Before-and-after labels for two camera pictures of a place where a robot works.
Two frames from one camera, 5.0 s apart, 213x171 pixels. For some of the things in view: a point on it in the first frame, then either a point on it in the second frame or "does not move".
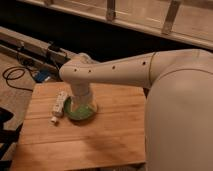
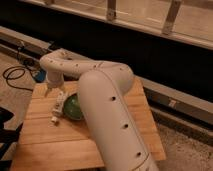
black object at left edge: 8,137 does not move
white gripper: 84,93 → 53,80
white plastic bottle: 59,106 does not move
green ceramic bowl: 80,112 does not move
